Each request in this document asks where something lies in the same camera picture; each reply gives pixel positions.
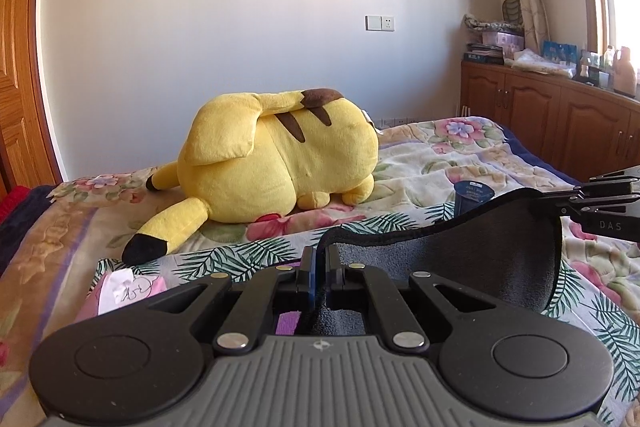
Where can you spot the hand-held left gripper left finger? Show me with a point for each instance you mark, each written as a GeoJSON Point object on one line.
{"type": "Point", "coordinates": [312, 279]}

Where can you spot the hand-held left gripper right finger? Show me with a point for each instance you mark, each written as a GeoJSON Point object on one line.
{"type": "Point", "coordinates": [332, 277]}

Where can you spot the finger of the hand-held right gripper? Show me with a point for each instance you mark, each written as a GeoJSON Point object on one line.
{"type": "Point", "coordinates": [612, 178]}
{"type": "Point", "coordinates": [585, 206]}

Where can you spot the dark grey towel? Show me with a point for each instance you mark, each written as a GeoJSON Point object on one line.
{"type": "Point", "coordinates": [450, 247]}

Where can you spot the purple cloth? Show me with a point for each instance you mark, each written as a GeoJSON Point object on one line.
{"type": "Point", "coordinates": [287, 323]}

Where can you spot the leaf print sheet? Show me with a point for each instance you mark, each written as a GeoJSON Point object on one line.
{"type": "Point", "coordinates": [240, 257]}

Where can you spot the wooden cabinet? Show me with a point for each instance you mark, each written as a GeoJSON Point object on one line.
{"type": "Point", "coordinates": [555, 112]}

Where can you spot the beige plastic jug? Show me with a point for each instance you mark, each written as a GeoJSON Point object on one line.
{"type": "Point", "coordinates": [625, 72]}

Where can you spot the yellow plush toy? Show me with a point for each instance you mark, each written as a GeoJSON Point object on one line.
{"type": "Point", "coordinates": [280, 157]}

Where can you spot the blue picture box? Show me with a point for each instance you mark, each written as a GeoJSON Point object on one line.
{"type": "Point", "coordinates": [559, 53]}

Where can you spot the clear plastic bag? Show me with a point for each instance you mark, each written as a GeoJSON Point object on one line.
{"type": "Point", "coordinates": [537, 61]}

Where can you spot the floral blanket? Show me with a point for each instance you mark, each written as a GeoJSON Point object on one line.
{"type": "Point", "coordinates": [440, 157]}

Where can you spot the stack of books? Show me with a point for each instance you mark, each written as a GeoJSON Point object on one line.
{"type": "Point", "coordinates": [485, 53]}

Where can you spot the folded patterned cloth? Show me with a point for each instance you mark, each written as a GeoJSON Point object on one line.
{"type": "Point", "coordinates": [492, 25]}

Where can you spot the dark red cloth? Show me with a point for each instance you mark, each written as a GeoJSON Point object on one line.
{"type": "Point", "coordinates": [20, 204]}

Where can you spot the wooden door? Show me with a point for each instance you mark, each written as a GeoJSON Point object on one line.
{"type": "Point", "coordinates": [20, 57]}

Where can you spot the white wall socket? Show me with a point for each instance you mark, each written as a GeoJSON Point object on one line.
{"type": "Point", "coordinates": [380, 23]}

